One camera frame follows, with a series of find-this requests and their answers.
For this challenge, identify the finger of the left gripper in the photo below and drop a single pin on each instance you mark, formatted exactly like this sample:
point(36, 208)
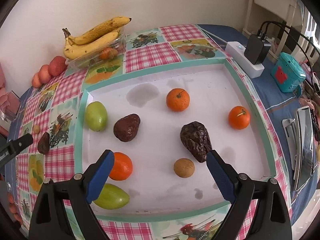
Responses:
point(14, 147)

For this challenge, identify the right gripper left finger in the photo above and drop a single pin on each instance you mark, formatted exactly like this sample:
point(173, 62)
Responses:
point(49, 219)

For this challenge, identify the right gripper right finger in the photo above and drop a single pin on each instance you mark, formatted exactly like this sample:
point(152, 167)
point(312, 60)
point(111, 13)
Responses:
point(271, 217)

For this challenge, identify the small brown longan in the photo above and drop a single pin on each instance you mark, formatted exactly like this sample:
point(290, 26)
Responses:
point(184, 168)
point(36, 129)

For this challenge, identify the green jujube fruit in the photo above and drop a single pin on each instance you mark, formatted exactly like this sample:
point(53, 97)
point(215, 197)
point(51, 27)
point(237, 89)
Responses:
point(96, 116)
point(112, 197)

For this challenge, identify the orange tangerine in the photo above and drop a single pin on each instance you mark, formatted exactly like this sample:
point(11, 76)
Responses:
point(122, 167)
point(239, 117)
point(178, 100)

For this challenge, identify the large dark dried date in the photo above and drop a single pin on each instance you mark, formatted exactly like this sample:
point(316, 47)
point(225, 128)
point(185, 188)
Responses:
point(195, 138)

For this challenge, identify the small dark dried date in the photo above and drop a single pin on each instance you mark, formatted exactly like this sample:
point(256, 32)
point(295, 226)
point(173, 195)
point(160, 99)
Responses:
point(126, 128)

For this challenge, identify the person's left hand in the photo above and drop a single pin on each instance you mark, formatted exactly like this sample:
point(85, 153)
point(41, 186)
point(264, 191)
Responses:
point(13, 208)

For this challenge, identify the pink flower bouquet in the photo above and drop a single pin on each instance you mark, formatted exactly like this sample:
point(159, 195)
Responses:
point(4, 102)

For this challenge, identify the checkered fruit-print tablecloth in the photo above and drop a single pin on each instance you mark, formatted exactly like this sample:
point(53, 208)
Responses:
point(59, 164)

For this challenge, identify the small pale red apple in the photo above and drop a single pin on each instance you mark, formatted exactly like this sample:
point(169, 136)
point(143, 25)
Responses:
point(36, 82)

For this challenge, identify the middle red apple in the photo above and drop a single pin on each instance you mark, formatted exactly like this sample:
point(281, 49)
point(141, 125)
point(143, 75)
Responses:
point(44, 74)

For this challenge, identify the silver tablet device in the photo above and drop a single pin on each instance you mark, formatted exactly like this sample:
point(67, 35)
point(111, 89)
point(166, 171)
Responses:
point(299, 135)

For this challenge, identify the large red apple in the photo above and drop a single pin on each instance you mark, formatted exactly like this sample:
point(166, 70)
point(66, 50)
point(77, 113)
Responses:
point(57, 66)

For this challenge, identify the lower yellow banana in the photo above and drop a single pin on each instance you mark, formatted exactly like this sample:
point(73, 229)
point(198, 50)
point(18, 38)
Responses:
point(73, 51)

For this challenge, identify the yellow banana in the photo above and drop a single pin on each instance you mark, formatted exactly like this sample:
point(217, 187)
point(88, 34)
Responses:
point(73, 51)
point(101, 29)

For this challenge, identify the orange fruit in container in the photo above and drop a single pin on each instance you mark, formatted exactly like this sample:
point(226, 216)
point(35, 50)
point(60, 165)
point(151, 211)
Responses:
point(108, 53)

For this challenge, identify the white tray teal rim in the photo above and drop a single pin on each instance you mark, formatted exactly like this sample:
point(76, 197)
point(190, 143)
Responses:
point(156, 193)

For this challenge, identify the teal tin box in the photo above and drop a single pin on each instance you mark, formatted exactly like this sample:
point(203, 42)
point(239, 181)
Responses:
point(287, 73)

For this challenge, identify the clear plastic fruit container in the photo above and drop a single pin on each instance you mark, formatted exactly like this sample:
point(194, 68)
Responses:
point(92, 59)

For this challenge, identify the upper yellow banana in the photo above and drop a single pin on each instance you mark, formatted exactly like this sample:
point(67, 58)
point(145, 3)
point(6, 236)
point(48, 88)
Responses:
point(101, 29)

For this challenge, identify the black power adapter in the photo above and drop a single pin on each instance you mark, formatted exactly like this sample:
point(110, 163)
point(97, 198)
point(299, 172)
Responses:
point(257, 49)

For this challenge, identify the white power strip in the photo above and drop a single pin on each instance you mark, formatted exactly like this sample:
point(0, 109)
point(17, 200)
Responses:
point(236, 51)

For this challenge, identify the white wooden chair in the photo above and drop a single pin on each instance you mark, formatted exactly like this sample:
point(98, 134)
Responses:
point(291, 11)

